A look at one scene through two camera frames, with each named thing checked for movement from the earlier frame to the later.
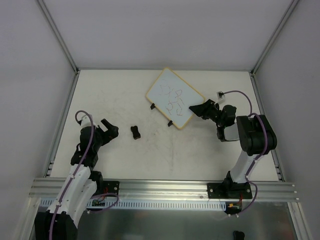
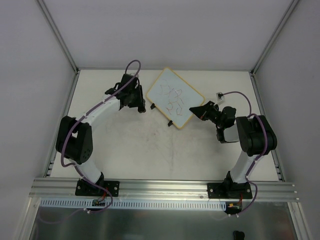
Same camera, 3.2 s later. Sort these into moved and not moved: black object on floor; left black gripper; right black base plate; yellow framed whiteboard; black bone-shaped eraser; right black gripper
Moved: black bone-shaped eraser; left black gripper
Not moved: black object on floor; right black gripper; yellow framed whiteboard; right black base plate
